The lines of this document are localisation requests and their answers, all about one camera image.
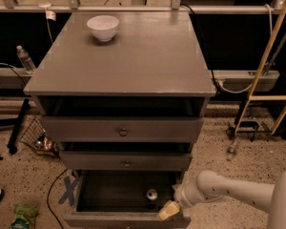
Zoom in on grey middle drawer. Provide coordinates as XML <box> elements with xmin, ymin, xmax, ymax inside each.
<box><xmin>60</xmin><ymin>142</ymin><xmax>192</xmax><ymax>172</ymax></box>

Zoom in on wire mesh basket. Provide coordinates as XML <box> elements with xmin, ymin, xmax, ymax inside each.
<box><xmin>20</xmin><ymin>115</ymin><xmax>59</xmax><ymax>157</ymax></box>

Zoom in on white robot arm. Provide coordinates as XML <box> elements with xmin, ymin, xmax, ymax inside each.
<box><xmin>157</xmin><ymin>171</ymin><xmax>286</xmax><ymax>229</ymax></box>

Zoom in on grey drawer cabinet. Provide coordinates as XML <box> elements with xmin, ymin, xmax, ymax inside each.
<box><xmin>23</xmin><ymin>10</ymin><xmax>216</xmax><ymax>174</ymax></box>

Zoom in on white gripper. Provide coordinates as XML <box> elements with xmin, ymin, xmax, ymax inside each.
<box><xmin>157</xmin><ymin>183</ymin><xmax>194</xmax><ymax>220</ymax></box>

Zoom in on green snack bag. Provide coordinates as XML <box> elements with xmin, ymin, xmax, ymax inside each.
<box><xmin>9</xmin><ymin>204</ymin><xmax>39</xmax><ymax>229</ymax></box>

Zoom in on silver redbull can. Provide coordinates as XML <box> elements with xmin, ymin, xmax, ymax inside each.
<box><xmin>146</xmin><ymin>189</ymin><xmax>158</xmax><ymax>201</ymax></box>

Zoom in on clear plastic water bottle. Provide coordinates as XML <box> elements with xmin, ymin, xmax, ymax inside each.
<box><xmin>16</xmin><ymin>45</ymin><xmax>35</xmax><ymax>74</ymax></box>

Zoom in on white tag with cord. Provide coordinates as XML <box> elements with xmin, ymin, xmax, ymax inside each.
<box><xmin>38</xmin><ymin>1</ymin><xmax>56</xmax><ymax>42</ymax></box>

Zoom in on plastic bottle on floor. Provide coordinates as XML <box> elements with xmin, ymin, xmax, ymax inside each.
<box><xmin>226</xmin><ymin>137</ymin><xmax>237</xmax><ymax>161</ymax></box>

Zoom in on black tripod leg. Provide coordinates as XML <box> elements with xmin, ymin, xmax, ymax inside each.
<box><xmin>0</xmin><ymin>98</ymin><xmax>30</xmax><ymax>155</ymax></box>

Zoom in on white ceramic bowl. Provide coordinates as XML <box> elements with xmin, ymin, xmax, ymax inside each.
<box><xmin>87</xmin><ymin>15</ymin><xmax>119</xmax><ymax>42</ymax></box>

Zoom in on black floor cable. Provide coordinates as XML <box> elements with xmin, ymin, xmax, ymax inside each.
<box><xmin>46</xmin><ymin>168</ymin><xmax>69</xmax><ymax>229</ymax></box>

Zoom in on black cable behind cabinet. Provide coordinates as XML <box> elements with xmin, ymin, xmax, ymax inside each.
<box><xmin>180</xmin><ymin>3</ymin><xmax>221</xmax><ymax>93</ymax></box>

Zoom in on grey drawer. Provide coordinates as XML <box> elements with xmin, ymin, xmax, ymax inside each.
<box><xmin>41</xmin><ymin>116</ymin><xmax>203</xmax><ymax>143</ymax></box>
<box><xmin>65</xmin><ymin>171</ymin><xmax>191</xmax><ymax>229</ymax></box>
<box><xmin>60</xmin><ymin>142</ymin><xmax>192</xmax><ymax>172</ymax></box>

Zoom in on grey top drawer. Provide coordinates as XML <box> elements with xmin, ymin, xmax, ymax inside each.
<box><xmin>41</xmin><ymin>116</ymin><xmax>203</xmax><ymax>143</ymax></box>

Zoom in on grey bottom drawer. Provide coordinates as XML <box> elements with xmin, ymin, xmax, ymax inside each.
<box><xmin>65</xmin><ymin>171</ymin><xmax>191</xmax><ymax>229</ymax></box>

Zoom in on white cable right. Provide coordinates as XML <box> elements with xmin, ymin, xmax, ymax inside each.
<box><xmin>216</xmin><ymin>3</ymin><xmax>275</xmax><ymax>94</ymax></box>

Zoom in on grey tape cross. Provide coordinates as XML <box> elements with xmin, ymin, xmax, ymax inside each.
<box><xmin>58</xmin><ymin>177</ymin><xmax>78</xmax><ymax>206</ymax></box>

